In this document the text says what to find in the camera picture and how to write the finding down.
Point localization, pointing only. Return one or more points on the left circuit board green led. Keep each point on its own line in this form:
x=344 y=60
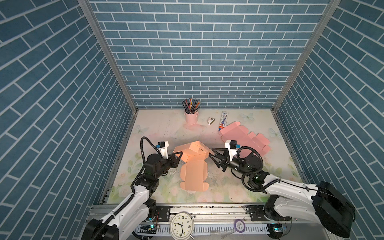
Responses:
x=146 y=230

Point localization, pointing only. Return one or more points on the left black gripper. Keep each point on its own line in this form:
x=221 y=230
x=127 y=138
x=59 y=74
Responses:
x=173 y=161

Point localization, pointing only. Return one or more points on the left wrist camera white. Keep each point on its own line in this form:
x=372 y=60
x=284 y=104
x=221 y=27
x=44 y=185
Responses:
x=163 y=149

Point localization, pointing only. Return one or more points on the toothpaste tube packet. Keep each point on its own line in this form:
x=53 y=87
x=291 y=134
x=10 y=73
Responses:
x=223 y=120

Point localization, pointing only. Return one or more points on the purple tape roll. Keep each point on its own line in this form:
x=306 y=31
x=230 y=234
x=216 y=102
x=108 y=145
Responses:
x=239 y=226

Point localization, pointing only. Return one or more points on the orange paper box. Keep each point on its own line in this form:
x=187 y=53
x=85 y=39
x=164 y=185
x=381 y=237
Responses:
x=194 y=171

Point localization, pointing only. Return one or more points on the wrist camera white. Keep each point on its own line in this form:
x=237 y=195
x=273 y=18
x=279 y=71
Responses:
x=232 y=147
x=163 y=149

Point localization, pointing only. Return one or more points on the circuit board green led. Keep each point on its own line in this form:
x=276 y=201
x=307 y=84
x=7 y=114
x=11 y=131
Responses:
x=146 y=230
x=275 y=231

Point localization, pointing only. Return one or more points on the pink flat paper box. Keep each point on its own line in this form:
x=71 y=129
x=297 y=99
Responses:
x=237 y=132

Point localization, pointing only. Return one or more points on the aluminium front rail frame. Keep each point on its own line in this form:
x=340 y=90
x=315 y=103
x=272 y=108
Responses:
x=209 y=219

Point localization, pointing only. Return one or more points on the coloured pencils bunch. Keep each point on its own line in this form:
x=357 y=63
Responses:
x=191 y=105

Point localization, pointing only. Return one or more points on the white alarm clock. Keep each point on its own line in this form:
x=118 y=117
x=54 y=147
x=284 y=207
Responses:
x=182 y=226

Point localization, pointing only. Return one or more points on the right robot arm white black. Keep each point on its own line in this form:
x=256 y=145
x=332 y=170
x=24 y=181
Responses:
x=321 y=203

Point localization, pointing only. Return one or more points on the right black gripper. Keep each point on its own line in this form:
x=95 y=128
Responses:
x=225 y=162

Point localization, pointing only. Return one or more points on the right circuit board green led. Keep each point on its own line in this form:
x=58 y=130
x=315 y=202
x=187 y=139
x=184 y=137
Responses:
x=275 y=231

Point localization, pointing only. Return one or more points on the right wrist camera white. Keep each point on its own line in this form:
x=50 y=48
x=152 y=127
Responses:
x=232 y=147

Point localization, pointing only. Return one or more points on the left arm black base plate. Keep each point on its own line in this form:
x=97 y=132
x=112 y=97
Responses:
x=160 y=213

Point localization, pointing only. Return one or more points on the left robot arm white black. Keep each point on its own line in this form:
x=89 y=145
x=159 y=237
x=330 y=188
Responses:
x=136 y=208

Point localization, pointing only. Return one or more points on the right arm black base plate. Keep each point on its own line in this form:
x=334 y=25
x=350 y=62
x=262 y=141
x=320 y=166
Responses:
x=256 y=213

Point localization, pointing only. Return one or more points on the pink pencil cup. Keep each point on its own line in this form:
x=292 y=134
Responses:
x=191 y=119

